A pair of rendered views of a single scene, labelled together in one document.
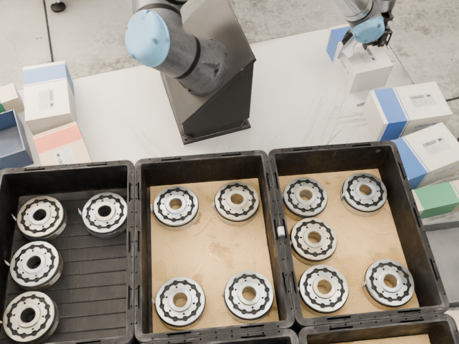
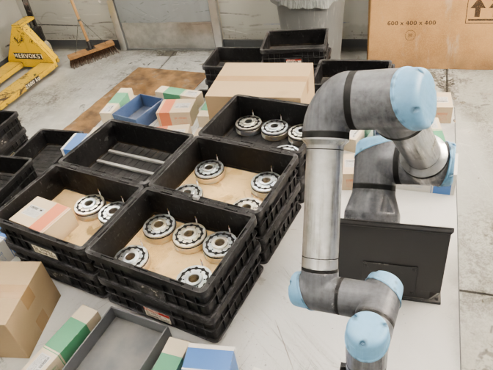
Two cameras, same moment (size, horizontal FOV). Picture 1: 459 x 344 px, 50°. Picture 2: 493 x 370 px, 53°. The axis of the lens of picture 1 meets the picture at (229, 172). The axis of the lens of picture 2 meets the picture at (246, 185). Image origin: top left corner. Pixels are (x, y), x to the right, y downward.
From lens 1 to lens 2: 155 cm
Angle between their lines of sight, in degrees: 74
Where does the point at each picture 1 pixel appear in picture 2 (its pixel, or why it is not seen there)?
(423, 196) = (170, 360)
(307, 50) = not seen: outside the picture
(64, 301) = (250, 139)
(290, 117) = (331, 328)
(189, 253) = (235, 186)
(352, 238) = (174, 264)
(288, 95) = not seen: hidden behind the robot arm
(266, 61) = (422, 344)
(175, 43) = (361, 158)
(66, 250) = (277, 143)
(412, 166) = (195, 358)
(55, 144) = not seen: hidden behind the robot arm
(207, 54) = (360, 196)
